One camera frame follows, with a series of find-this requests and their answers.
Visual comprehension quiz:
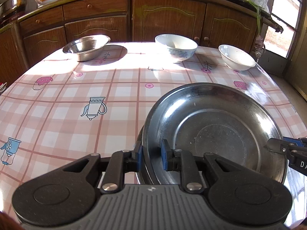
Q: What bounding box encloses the pink hanging plastic bag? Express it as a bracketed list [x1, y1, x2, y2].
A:
[254, 35, 265, 53]

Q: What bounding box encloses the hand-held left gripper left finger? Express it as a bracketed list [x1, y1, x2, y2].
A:
[61, 141, 144, 194]

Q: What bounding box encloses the gas stove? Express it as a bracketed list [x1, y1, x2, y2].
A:
[0, 10, 27, 28]

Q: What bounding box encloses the metal door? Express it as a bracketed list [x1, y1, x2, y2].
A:
[286, 12, 307, 94]

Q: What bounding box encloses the wooden corner cabinet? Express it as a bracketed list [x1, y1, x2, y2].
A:
[0, 20, 27, 82]

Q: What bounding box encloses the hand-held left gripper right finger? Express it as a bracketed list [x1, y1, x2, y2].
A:
[161, 139, 243, 194]

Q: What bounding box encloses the green onion leaf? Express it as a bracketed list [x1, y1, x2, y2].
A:
[228, 0, 283, 33]

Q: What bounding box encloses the wooden double-door cabinet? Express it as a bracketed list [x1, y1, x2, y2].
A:
[131, 0, 259, 53]

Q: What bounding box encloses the plain white ceramic bowl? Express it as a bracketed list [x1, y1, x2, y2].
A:
[218, 44, 257, 71]

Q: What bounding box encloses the steel cooking pot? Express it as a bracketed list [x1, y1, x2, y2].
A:
[0, 0, 30, 15]

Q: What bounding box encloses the pink plaid tablecloth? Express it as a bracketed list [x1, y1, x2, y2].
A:
[0, 42, 307, 228]

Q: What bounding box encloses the steel bowl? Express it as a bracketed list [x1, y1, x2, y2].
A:
[63, 35, 111, 62]

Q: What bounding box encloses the blue patterned ceramic bowl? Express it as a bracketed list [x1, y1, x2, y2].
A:
[155, 34, 198, 64]

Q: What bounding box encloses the window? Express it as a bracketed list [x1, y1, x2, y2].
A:
[264, 0, 303, 58]

